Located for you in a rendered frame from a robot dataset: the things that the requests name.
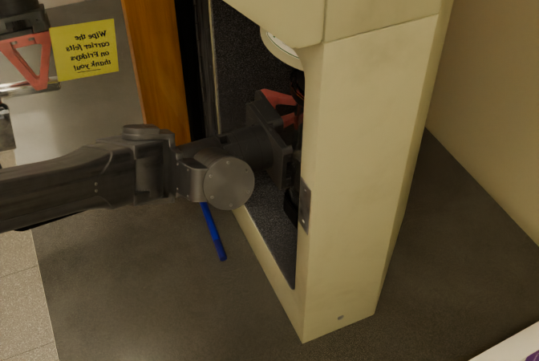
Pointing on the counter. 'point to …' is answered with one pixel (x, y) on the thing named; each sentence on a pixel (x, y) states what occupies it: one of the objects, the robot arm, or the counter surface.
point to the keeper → (304, 205)
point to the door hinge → (205, 57)
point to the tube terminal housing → (360, 131)
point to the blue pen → (213, 231)
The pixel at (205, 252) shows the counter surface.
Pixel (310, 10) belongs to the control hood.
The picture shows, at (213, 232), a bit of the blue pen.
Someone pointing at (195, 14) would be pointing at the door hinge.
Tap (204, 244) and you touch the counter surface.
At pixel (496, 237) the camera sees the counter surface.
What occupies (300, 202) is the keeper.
